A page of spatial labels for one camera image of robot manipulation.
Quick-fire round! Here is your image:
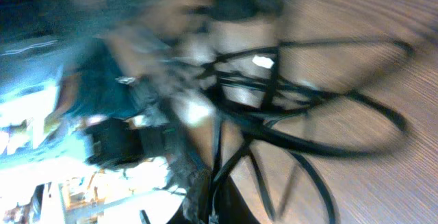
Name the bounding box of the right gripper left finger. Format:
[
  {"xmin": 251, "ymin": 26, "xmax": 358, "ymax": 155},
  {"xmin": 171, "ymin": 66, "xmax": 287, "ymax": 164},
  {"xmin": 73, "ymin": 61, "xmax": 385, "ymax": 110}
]
[{"xmin": 168, "ymin": 169, "xmax": 210, "ymax": 224}]

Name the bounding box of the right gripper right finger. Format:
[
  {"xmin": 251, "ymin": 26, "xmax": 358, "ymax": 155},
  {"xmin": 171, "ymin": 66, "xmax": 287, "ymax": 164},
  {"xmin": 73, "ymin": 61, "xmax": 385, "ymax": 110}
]
[{"xmin": 215, "ymin": 177, "xmax": 259, "ymax": 224}]

